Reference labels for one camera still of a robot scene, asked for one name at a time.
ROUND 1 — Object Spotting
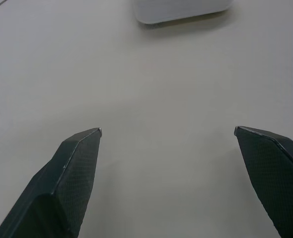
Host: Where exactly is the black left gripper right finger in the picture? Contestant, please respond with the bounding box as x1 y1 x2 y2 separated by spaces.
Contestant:
234 125 293 238

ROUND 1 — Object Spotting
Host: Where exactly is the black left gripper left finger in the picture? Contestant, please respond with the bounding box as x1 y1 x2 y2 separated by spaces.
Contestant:
0 127 103 238

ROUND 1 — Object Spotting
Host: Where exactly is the white plastic container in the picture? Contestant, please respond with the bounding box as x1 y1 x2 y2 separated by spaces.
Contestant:
133 0 233 25

